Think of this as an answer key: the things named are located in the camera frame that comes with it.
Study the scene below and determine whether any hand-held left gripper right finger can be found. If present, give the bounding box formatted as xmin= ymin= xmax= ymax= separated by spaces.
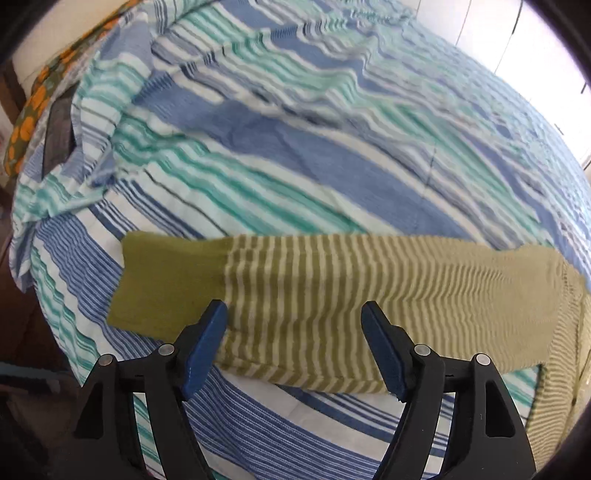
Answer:
xmin=360 ymin=300 xmax=536 ymax=480

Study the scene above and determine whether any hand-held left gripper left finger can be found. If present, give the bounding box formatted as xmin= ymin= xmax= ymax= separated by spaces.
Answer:
xmin=71 ymin=299 xmax=229 ymax=480

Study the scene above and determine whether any green striped shirt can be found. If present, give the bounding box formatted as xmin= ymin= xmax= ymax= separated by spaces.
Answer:
xmin=106 ymin=232 xmax=591 ymax=467

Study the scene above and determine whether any blue green striped bedspread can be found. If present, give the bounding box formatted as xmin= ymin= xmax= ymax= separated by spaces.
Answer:
xmin=9 ymin=0 xmax=591 ymax=480

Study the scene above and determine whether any dark grey cloth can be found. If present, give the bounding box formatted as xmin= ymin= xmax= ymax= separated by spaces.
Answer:
xmin=41 ymin=95 xmax=77 ymax=178

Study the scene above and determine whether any white wardrobe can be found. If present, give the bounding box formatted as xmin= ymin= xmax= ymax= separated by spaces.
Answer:
xmin=411 ymin=0 xmax=591 ymax=167

